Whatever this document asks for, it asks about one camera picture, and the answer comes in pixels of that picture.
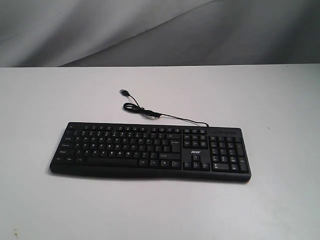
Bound black Acer keyboard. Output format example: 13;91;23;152
49;122;252;182

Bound grey backdrop cloth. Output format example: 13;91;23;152
0;0;320;67

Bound black USB cable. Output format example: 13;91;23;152
118;88;210;128

